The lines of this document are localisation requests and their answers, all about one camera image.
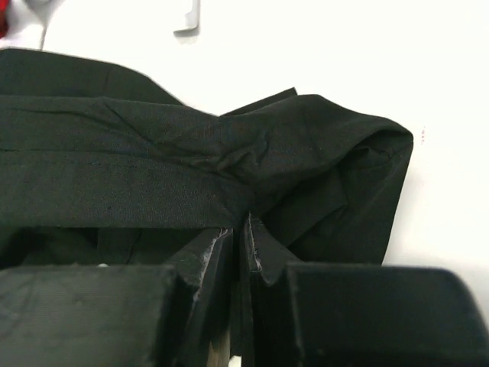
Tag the red black plaid shirt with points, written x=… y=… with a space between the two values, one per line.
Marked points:
x=4 y=26

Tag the white shirt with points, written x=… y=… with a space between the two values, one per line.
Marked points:
x=43 y=11

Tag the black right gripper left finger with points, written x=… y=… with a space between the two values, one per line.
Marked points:
x=173 y=314

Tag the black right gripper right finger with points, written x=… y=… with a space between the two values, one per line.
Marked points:
x=317 y=314

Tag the black button shirt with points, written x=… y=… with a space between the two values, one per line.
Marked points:
x=87 y=144

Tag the silver white clothes rack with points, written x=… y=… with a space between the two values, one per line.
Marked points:
x=186 y=15

